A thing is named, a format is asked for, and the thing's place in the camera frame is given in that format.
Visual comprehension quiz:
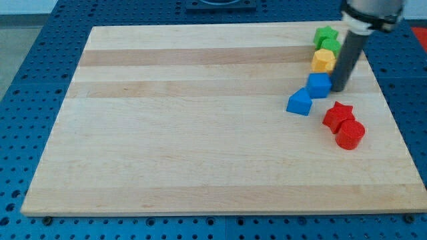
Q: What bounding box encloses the blue triangle block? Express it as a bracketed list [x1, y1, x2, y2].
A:
[286, 87, 312, 116]

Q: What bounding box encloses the green cylinder block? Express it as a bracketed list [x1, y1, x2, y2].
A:
[321, 39, 342, 57]

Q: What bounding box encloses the wooden board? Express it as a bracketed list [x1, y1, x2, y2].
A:
[21, 22, 426, 217]

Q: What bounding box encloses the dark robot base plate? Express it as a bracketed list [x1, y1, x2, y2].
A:
[185, 0, 257, 11]

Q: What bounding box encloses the red star block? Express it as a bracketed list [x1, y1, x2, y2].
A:
[322, 101, 355, 134]

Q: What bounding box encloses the yellow hexagon block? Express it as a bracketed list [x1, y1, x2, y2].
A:
[311, 49, 336, 73]

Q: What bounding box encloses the yellow block behind rod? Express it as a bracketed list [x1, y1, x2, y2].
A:
[325, 59, 336, 75]

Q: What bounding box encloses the red cylinder block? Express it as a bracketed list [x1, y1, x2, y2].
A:
[335, 120, 366, 150]

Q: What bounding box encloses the blue cube block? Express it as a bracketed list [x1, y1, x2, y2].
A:
[306, 73, 332, 99]

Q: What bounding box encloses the green star block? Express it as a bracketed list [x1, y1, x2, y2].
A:
[313, 25, 339, 50]

